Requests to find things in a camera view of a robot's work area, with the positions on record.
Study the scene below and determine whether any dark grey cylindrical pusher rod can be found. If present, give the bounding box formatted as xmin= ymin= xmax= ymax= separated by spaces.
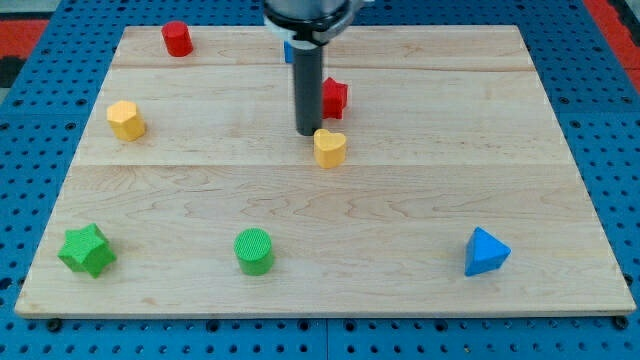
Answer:
xmin=292 ymin=47 xmax=323 ymax=136

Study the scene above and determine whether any yellow heart block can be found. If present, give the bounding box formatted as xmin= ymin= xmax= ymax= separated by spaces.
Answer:
xmin=313 ymin=129 xmax=347 ymax=169

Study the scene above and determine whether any blue triangle block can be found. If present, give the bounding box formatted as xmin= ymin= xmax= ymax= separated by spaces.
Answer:
xmin=464 ymin=227 xmax=511 ymax=277

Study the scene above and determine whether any blue cube block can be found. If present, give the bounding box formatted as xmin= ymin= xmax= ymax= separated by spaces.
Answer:
xmin=283 ymin=42 xmax=294 ymax=64

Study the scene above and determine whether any red star block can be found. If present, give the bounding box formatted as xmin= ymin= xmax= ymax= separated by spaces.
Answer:
xmin=322 ymin=77 xmax=348 ymax=119

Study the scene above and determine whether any red cylinder block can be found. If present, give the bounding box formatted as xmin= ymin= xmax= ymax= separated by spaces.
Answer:
xmin=161 ymin=20 xmax=194 ymax=57

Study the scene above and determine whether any light wooden board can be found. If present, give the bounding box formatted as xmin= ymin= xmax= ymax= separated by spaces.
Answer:
xmin=15 ymin=25 xmax=636 ymax=319

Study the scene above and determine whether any yellow hexagon block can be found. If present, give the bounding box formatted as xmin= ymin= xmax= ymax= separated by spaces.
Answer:
xmin=106 ymin=100 xmax=146 ymax=141

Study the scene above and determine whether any green cylinder block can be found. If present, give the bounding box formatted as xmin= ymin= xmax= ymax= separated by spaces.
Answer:
xmin=234 ymin=228 xmax=274 ymax=276

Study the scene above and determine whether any green star block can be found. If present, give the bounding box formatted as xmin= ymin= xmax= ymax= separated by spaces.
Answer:
xmin=57 ymin=223 xmax=117 ymax=278

